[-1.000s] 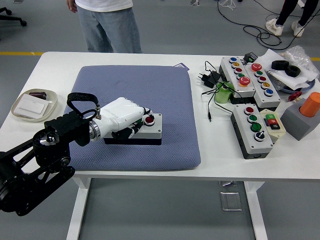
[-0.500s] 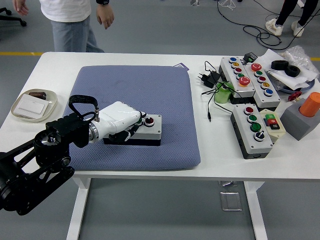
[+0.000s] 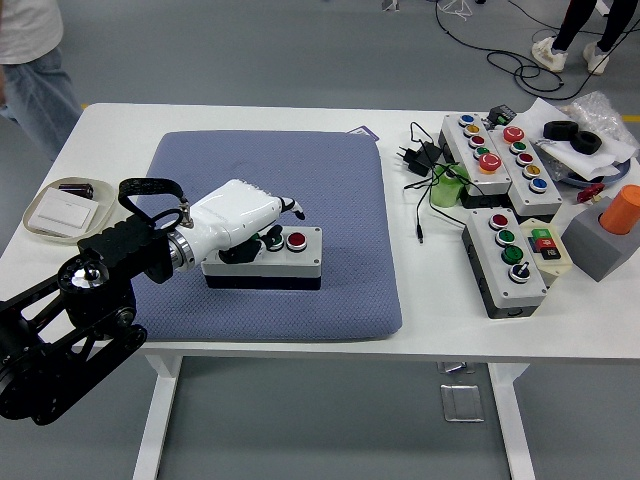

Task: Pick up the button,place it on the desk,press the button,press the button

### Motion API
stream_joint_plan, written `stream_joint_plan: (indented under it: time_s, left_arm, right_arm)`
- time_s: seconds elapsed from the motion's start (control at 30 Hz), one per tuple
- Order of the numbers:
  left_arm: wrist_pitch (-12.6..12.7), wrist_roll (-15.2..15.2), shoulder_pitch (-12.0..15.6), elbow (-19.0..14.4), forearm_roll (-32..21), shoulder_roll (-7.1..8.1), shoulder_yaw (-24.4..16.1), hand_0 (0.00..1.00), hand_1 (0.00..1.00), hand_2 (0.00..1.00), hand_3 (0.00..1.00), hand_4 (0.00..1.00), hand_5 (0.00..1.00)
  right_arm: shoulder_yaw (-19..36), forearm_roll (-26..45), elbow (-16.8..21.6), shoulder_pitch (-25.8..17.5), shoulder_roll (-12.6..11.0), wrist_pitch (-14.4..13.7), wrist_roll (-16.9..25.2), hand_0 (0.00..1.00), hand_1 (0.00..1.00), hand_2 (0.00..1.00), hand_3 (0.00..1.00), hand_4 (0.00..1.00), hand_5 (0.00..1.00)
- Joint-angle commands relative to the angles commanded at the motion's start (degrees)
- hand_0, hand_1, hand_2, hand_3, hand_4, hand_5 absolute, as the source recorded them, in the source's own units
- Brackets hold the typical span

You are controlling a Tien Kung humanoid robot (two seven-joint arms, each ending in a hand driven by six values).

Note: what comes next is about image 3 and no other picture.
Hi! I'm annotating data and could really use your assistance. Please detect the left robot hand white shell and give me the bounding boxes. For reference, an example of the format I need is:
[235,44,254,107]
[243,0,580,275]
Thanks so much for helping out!
[185,179,306,265]

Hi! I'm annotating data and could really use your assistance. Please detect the four-button box black base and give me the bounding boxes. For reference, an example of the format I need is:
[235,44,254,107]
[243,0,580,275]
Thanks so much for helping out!
[199,225,324,291]

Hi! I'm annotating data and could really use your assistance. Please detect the five-button box red mushroom button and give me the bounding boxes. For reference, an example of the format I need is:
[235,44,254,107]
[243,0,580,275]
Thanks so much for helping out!
[438,112,512,194]
[487,125,564,219]

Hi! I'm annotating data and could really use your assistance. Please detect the four-button box grey base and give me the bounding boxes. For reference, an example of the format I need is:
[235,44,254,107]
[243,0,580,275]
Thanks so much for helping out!
[460,207,549,320]

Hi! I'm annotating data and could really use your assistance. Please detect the blue-grey padded mat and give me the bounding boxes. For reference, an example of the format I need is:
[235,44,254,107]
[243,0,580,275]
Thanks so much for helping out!
[132,130,404,343]

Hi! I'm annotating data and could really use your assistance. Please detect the cream shallow tray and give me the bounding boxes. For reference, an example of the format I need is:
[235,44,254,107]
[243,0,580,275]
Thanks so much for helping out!
[22,175,117,245]

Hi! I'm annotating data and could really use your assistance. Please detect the black power adapter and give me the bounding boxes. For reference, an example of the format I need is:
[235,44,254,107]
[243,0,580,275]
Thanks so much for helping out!
[397,141,444,177]

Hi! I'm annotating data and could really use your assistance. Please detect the green plastic bottle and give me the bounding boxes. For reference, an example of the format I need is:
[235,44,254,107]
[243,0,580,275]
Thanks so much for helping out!
[429,163,471,207]

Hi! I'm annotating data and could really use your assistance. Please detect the white table leg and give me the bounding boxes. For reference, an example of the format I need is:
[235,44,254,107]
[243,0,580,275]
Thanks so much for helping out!
[132,355,184,480]
[487,362,537,480]

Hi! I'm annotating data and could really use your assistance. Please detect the black and green terminal block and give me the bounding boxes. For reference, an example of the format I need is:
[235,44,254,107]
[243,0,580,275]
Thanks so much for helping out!
[487,104,519,126]

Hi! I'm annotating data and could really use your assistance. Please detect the metal floor socket plate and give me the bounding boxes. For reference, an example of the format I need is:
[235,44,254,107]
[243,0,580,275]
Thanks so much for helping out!
[439,383,486,424]

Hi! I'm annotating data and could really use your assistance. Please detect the red knob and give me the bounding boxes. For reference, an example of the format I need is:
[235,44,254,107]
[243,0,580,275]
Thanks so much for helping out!
[575,183,606,204]

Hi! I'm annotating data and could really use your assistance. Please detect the white paper sheet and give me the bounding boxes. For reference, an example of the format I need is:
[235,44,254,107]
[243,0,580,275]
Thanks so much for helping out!
[509,97,639,182]

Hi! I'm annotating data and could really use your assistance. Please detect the grey block holder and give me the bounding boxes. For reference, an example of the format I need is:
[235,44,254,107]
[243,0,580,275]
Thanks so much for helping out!
[560,194,640,282]

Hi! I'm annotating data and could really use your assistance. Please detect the clear bubble wrap bag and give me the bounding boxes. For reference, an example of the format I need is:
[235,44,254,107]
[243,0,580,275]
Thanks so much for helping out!
[562,90,640,159]

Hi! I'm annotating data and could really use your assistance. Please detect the blue-rimmed round plate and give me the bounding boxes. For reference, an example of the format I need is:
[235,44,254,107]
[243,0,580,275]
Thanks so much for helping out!
[547,154,636,189]

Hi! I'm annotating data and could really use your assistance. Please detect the orange cylinder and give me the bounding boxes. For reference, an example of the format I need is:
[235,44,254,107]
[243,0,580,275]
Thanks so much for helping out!
[599,184,640,236]

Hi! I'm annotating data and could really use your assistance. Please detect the person with white shoes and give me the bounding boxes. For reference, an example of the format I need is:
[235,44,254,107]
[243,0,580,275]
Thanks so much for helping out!
[530,0,640,76]

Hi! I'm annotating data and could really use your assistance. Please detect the white wall switch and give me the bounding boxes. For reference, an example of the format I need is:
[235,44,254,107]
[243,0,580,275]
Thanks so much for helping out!
[27,192,97,234]

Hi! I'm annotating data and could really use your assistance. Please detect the black adapter cord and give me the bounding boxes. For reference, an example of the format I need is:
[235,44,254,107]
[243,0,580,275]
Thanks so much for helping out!
[403,121,476,246]

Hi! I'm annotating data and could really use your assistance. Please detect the white floor cable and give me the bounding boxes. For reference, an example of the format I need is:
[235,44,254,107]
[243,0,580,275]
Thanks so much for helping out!
[437,0,474,24]

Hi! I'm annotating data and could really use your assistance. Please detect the cream three-key switch box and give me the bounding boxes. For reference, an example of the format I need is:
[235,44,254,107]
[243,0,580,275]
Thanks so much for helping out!
[518,217,574,276]

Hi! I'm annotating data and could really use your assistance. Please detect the black floor cable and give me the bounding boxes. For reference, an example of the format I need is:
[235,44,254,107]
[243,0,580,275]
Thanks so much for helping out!
[432,0,640,101]

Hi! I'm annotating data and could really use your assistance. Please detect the black foam ring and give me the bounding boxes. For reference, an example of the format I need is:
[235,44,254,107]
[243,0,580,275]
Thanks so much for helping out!
[571,130,604,154]
[543,119,577,141]

